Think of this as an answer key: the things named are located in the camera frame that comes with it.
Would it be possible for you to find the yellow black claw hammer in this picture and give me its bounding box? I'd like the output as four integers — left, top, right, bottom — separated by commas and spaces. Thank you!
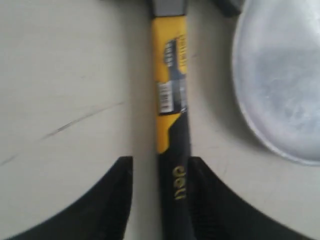
148, 0, 241, 240

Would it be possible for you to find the round steel plate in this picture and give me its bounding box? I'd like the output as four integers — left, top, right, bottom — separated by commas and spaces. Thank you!
231, 0, 320, 166

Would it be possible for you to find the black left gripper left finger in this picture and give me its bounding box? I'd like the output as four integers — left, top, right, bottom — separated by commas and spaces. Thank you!
11, 156, 133, 240

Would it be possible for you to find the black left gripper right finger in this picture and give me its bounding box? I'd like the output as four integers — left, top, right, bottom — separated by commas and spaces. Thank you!
188, 156, 307, 240

